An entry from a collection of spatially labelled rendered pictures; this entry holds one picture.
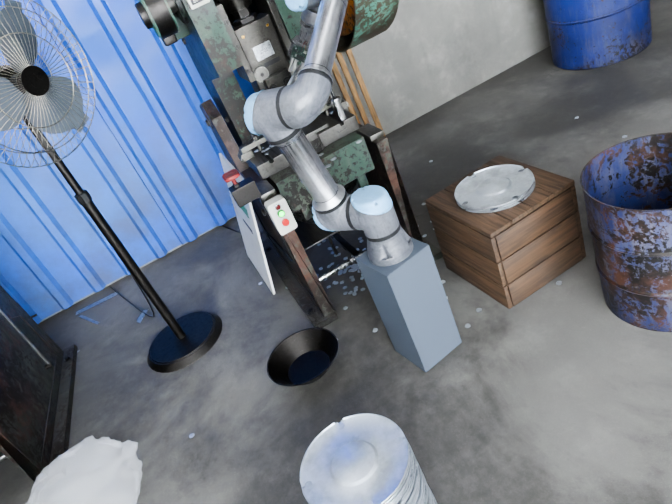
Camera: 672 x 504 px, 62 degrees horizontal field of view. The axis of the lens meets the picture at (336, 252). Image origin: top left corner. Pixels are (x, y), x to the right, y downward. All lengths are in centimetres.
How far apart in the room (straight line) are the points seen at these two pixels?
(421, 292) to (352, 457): 62
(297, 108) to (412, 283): 68
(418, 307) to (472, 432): 42
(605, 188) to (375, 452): 116
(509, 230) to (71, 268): 258
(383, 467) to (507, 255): 92
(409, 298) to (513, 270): 44
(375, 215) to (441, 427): 70
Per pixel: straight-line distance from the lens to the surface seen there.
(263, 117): 156
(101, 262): 365
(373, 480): 146
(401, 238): 177
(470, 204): 210
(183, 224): 357
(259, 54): 221
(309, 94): 150
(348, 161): 223
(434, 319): 195
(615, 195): 212
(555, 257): 222
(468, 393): 194
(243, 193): 211
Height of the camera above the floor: 146
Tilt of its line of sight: 31 degrees down
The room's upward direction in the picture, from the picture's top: 24 degrees counter-clockwise
